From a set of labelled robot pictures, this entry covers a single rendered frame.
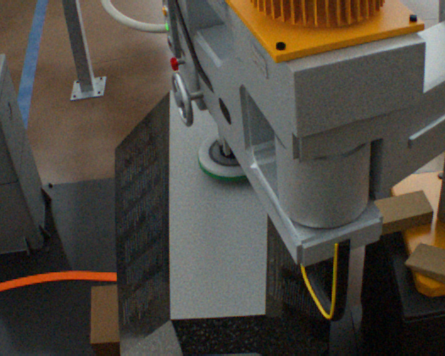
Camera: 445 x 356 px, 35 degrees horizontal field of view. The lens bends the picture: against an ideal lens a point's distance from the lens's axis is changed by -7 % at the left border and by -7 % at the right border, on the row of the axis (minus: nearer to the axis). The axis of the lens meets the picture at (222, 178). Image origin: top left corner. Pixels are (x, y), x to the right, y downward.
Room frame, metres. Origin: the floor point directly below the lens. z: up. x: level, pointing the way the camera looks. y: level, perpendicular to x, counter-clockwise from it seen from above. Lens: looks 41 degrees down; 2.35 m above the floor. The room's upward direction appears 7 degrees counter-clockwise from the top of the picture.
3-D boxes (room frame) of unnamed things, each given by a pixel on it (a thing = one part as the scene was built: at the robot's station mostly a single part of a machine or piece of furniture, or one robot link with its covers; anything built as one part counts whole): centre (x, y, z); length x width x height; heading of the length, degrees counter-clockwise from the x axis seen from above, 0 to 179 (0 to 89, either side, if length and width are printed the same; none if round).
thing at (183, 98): (1.61, 0.04, 1.23); 0.15 x 0.10 x 0.15; 14
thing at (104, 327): (1.82, 0.52, 0.07); 0.30 x 0.12 x 0.12; 0
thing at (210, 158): (1.76, -0.04, 0.91); 0.21 x 0.21 x 0.01
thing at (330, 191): (1.12, -0.20, 1.38); 0.19 x 0.19 x 0.20
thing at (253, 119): (1.37, -0.13, 1.34); 0.74 x 0.23 x 0.49; 14
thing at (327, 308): (1.11, -0.20, 1.09); 0.23 x 0.03 x 0.32; 14
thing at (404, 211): (1.51, -0.51, 0.81); 0.20 x 0.10 x 0.05; 96
